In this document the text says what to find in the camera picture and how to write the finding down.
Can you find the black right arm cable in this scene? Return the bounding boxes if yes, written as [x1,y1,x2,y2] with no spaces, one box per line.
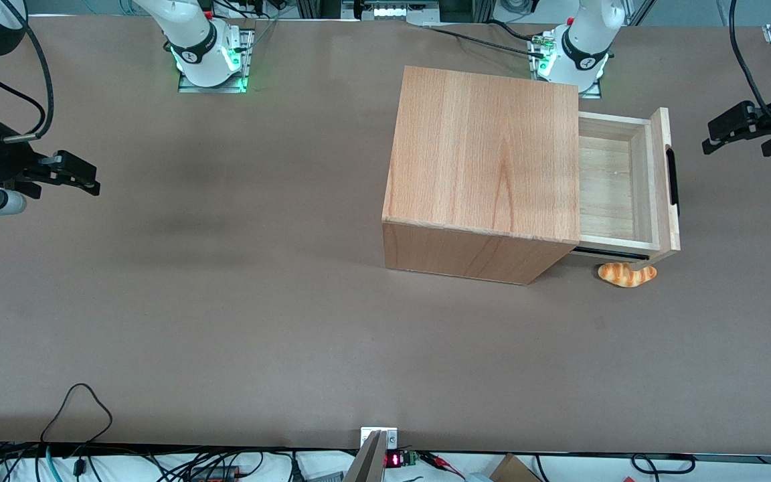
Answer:
[0,12,56,144]

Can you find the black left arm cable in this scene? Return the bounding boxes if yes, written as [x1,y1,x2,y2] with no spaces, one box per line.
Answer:
[729,0,771,127]

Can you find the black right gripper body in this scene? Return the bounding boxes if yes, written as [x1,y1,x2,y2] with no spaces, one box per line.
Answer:
[0,124,49,199]

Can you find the silver metal bracket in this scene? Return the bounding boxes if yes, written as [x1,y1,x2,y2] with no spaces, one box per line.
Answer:
[360,427,399,451]

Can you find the long black table cable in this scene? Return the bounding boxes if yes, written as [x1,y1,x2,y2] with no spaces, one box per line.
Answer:
[422,25,547,58]

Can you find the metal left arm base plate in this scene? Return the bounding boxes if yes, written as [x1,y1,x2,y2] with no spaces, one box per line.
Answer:
[527,33,604,100]

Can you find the black coiled cable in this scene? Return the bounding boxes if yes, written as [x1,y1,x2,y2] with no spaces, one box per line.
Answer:
[629,453,698,477]

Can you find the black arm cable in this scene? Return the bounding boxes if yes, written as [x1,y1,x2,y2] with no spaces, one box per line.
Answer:
[729,0,771,127]
[0,12,56,144]

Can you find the toy bread croissant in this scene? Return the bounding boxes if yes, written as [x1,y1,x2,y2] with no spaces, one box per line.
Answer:
[598,261,658,289]

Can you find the grey box with lights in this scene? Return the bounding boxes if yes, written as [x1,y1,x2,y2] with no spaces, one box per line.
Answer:
[355,0,441,21]

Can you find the wooden drawer with black handle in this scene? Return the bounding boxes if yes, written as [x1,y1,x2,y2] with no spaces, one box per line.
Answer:
[570,107,681,270]

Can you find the red clip wires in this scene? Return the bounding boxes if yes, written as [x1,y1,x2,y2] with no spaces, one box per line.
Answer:
[418,451,468,480]

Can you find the light wooden drawer cabinet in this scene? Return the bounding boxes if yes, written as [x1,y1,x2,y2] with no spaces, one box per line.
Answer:
[381,65,582,286]

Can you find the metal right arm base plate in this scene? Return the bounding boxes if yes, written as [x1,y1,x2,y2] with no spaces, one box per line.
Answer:
[177,28,255,94]

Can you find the brown cardboard piece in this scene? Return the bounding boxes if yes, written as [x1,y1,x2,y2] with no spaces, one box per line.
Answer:
[489,454,544,482]

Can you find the black looped cable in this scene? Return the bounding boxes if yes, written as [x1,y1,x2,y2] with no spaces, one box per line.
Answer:
[39,383,114,447]

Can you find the short black table cable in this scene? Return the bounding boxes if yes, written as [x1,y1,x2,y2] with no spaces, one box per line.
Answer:
[485,20,535,42]

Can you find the grey camera post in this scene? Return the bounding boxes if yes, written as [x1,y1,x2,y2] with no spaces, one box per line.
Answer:
[343,430,387,482]

